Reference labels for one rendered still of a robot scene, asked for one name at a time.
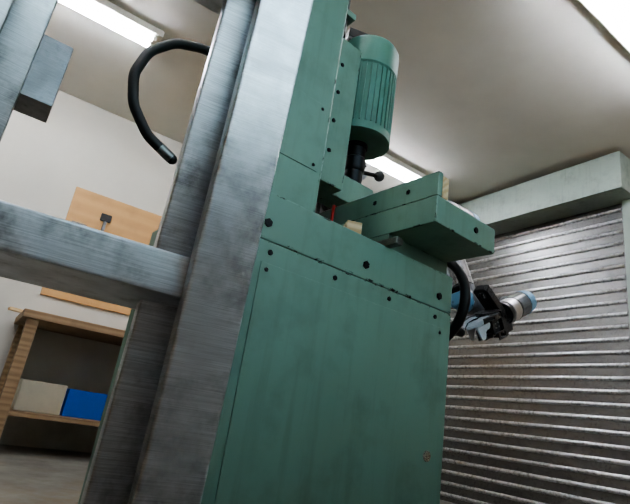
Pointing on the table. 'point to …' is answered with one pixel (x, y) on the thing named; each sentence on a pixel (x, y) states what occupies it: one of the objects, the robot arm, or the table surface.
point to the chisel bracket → (351, 190)
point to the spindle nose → (355, 163)
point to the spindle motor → (374, 94)
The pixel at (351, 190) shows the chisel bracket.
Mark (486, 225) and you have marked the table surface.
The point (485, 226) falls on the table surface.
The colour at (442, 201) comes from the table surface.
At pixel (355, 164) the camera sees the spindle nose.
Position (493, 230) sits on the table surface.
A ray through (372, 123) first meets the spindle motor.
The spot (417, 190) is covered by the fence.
